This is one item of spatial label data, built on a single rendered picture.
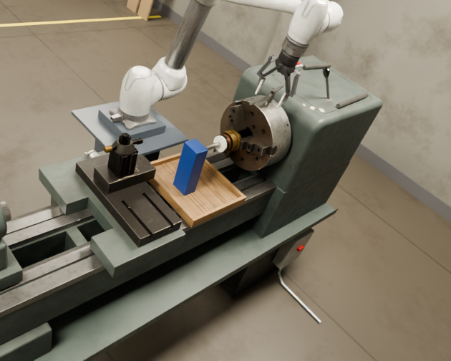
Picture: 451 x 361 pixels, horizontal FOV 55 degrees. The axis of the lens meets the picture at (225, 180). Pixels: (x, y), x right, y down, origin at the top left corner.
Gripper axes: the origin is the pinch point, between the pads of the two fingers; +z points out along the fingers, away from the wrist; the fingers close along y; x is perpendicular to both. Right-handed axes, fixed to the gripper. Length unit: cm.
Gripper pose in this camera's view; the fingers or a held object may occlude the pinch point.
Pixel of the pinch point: (269, 95)
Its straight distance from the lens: 178.1
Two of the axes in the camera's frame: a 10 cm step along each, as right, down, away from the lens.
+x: 5.0, -4.7, 7.3
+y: 8.0, 5.7, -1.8
